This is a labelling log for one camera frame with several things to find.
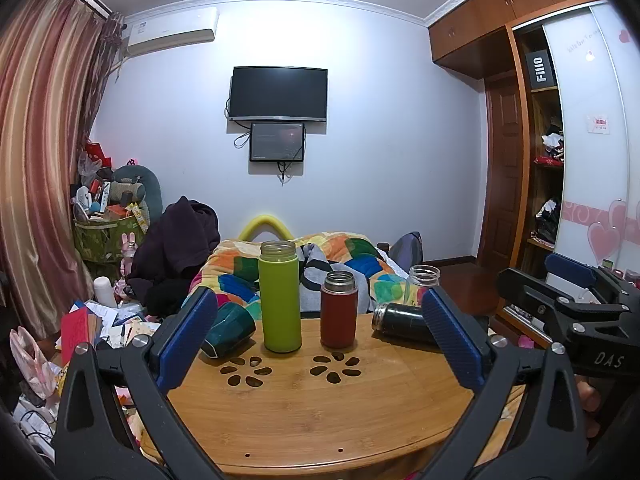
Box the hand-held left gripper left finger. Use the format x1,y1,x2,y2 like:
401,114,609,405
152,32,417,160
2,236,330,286
54,286,226,480

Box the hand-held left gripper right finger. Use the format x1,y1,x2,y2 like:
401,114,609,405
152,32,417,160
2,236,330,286
421,286,588,480

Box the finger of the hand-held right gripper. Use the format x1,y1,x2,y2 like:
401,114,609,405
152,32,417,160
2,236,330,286
496,267,633,346
544,252,636,306

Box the dark teal cup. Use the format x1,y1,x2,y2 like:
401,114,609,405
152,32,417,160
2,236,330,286
201,301,257,359

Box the tall green cup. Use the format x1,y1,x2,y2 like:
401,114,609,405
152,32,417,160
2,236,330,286
258,240,303,353

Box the red cup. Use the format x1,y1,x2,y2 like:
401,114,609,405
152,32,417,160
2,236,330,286
320,270,358,350

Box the person's right hand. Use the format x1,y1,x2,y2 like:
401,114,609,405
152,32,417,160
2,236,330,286
575,377,603,438

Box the black and white clothes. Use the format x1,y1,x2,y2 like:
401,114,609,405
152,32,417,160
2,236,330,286
534,197,561,242

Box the black bottle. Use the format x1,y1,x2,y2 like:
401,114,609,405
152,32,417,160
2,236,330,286
371,302,490,346

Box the clear glass jar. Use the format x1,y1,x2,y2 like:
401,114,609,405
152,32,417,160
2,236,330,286
404,265,441,308

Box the pile of papers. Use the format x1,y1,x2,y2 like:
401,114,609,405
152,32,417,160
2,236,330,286
72,300,161,351

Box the colourful patchwork blanket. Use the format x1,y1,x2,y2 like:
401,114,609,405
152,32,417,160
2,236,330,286
182,231,411,321

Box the white bottle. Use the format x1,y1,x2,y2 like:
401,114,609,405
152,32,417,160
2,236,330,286
93,276,118,308

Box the dark clothing heap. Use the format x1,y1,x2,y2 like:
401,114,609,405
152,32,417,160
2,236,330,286
125,196,221,318

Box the purple grey backpack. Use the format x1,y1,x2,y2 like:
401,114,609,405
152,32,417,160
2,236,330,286
387,231,423,271

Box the red paper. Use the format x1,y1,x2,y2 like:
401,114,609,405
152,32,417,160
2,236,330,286
61,307,103,366

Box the wooden door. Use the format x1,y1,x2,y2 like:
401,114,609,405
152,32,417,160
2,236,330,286
477,75,526,261

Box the folded clothes on shelf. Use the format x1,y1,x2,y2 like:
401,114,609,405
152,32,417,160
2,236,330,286
537,120,566,163

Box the grey cloth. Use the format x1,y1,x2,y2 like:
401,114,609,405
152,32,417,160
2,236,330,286
300,243,381,318

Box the green storage bag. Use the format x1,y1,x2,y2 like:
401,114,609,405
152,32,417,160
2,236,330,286
72,217,146,266

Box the white sliding door with hearts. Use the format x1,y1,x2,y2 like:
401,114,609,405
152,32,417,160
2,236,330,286
542,0,640,281

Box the yellow foam tube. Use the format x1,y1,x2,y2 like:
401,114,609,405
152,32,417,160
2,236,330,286
238,215,293,242

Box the pink plastic bag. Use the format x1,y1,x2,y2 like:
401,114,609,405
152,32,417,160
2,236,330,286
10,326,63,401

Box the dark green neck pillow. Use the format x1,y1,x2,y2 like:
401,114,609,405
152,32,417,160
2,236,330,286
111,164,163,221

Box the black box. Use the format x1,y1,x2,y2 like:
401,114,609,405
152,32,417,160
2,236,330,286
525,47,557,92

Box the striped curtain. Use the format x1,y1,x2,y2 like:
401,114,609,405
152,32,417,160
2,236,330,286
0,0,108,336

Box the wooden wardrobe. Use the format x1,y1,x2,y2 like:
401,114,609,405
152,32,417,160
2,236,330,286
427,0,640,331

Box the dark patterned curtain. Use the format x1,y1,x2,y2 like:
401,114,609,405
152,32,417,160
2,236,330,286
90,12,126,161

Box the white air conditioner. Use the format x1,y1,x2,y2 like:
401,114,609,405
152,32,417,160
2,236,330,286
123,7,220,58

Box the small wall monitor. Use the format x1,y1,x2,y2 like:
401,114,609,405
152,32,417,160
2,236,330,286
249,122,306,163

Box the wall television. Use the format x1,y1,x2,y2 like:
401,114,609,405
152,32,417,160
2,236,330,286
228,65,328,123

